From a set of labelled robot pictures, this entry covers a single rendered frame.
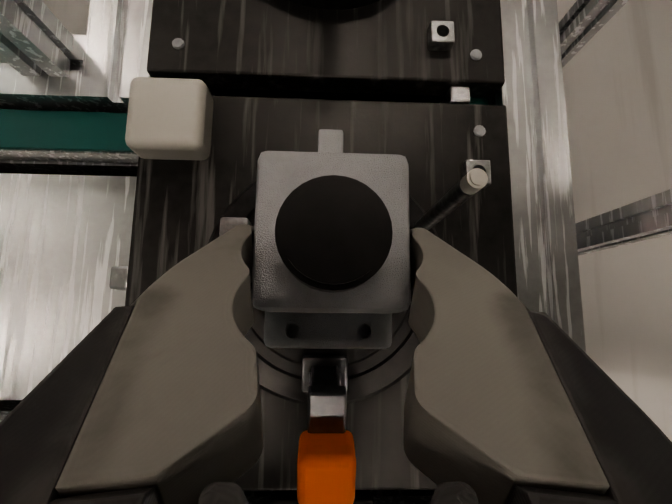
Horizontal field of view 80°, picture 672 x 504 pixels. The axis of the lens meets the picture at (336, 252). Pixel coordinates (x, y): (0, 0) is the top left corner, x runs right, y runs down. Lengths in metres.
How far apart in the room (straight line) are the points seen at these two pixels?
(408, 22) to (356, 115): 0.08
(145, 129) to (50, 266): 0.14
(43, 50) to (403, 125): 0.23
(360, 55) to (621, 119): 0.29
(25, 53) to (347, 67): 0.20
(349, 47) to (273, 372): 0.21
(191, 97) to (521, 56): 0.23
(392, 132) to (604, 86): 0.28
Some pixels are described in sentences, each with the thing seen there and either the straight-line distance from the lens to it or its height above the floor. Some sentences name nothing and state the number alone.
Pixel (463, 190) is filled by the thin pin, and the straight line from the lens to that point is 0.17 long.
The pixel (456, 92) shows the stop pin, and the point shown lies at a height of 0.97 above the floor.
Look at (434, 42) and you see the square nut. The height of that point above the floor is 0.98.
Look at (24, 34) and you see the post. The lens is 0.32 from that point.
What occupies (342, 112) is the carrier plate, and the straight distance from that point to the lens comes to 0.28.
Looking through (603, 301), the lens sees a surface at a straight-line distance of 0.44.
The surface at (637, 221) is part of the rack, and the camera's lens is 0.32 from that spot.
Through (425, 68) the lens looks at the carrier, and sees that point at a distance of 0.31.
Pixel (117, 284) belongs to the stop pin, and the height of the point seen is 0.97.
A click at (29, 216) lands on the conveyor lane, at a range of 0.38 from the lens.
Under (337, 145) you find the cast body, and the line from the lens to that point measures 0.16.
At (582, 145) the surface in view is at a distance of 0.47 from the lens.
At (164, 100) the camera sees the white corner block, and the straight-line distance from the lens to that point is 0.28.
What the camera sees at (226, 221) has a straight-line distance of 0.22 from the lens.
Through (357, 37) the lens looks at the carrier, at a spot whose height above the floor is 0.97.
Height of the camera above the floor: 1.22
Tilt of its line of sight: 81 degrees down
